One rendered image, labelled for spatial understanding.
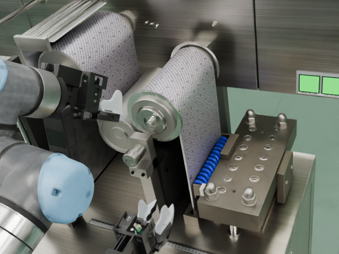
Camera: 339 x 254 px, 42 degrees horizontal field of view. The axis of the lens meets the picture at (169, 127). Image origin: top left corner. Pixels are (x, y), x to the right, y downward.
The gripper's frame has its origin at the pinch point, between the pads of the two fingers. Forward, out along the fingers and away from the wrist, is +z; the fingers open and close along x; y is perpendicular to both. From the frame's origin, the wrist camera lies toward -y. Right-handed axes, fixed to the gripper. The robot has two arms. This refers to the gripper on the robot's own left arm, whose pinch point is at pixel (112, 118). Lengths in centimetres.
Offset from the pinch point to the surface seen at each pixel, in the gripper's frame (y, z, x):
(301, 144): 1, 214, -3
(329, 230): -40, 165, -31
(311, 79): 18, 48, -29
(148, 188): -16.9, 29.7, 4.8
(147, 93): 6.8, 16.0, 1.9
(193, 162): -8.3, 34.3, -4.7
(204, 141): -2.5, 39.9, -4.7
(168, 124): 0.5, 20.0, -2.8
